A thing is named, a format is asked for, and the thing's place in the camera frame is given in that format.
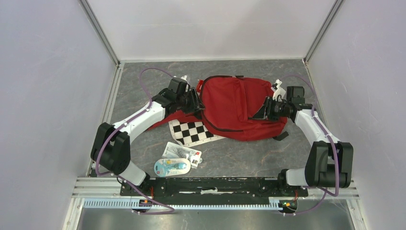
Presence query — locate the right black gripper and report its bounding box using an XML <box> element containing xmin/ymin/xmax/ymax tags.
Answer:
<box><xmin>252</xmin><ymin>96</ymin><xmax>290</xmax><ymax>122</ymax></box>

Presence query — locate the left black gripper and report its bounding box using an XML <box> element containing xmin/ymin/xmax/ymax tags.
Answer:
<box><xmin>176</xmin><ymin>87</ymin><xmax>206</xmax><ymax>115</ymax></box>

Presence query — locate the red student backpack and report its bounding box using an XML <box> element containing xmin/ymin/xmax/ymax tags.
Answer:
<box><xmin>150</xmin><ymin>75</ymin><xmax>288</xmax><ymax>141</ymax></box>

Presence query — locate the blue packaged correction tape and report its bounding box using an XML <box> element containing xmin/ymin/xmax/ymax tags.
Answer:
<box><xmin>153</xmin><ymin>158</ymin><xmax>191</xmax><ymax>177</ymax></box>

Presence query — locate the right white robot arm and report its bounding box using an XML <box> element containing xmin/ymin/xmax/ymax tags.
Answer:
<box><xmin>253</xmin><ymin>83</ymin><xmax>353</xmax><ymax>196</ymax></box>

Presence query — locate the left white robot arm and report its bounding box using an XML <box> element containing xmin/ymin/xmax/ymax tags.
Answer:
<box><xmin>90</xmin><ymin>77</ymin><xmax>205</xmax><ymax>195</ymax></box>

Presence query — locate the red window toy block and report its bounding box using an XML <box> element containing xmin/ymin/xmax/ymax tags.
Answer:
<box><xmin>196</xmin><ymin>80</ymin><xmax>204</xmax><ymax>93</ymax></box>

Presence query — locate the black white chess mat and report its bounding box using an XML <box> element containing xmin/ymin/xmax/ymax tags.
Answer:
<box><xmin>169</xmin><ymin>120</ymin><xmax>225</xmax><ymax>148</ymax></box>

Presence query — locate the packaged ruler set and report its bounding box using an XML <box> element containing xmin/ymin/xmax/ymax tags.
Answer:
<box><xmin>162</xmin><ymin>142</ymin><xmax>203</xmax><ymax>169</ymax></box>

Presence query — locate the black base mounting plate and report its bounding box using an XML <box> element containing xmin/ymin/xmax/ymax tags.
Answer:
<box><xmin>139</xmin><ymin>177</ymin><xmax>308</xmax><ymax>206</ymax></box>

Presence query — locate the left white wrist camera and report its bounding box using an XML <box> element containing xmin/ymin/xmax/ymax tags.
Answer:
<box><xmin>178</xmin><ymin>75</ymin><xmax>191</xmax><ymax>83</ymax></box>

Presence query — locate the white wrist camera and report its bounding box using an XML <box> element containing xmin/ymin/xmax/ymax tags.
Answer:
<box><xmin>271</xmin><ymin>79</ymin><xmax>286</xmax><ymax>102</ymax></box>
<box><xmin>178</xmin><ymin>75</ymin><xmax>191</xmax><ymax>83</ymax></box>

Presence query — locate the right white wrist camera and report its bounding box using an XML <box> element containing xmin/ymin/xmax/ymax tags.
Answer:
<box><xmin>271</xmin><ymin>79</ymin><xmax>286</xmax><ymax>102</ymax></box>

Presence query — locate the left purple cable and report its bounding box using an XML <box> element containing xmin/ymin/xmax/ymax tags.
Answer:
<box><xmin>95</xmin><ymin>67</ymin><xmax>176</xmax><ymax>216</ymax></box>

